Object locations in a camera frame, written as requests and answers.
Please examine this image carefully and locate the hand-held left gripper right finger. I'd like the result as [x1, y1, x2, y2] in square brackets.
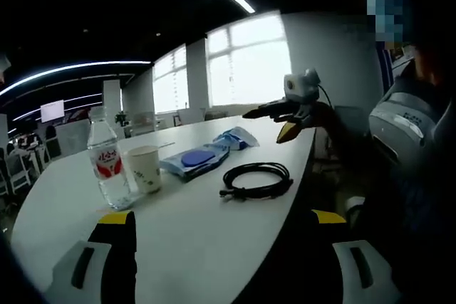
[309, 209, 396, 304]

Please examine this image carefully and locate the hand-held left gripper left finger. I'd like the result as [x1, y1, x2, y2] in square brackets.
[46, 210, 138, 304]

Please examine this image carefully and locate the blue tissue pack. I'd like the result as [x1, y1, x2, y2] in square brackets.
[212, 125, 261, 152]

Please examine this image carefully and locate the clear water bottle red label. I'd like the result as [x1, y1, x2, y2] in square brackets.
[87, 106, 133, 211]

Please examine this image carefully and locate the white paper cup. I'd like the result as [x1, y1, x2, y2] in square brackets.
[123, 145, 163, 194]

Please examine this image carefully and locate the wet wipes pack blue lid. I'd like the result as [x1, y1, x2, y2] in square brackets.
[159, 142, 231, 179]

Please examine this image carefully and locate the large bright window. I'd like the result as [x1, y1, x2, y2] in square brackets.
[206, 15, 293, 108]

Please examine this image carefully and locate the white table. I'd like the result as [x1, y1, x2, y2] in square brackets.
[10, 115, 318, 304]

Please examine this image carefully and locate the window with blinds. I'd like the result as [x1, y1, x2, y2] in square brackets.
[152, 46, 189, 115]

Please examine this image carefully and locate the white grey worn device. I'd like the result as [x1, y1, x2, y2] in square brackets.
[368, 58, 450, 166]

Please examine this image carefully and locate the white office chair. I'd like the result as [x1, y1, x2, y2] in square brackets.
[6, 147, 36, 194]

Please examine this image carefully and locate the long curved ceiling light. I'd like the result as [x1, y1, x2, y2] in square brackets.
[0, 61, 152, 97]

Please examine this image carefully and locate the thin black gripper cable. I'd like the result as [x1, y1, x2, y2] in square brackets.
[318, 83, 334, 109]

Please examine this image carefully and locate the wall screen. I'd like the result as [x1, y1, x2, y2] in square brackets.
[40, 100, 66, 122]

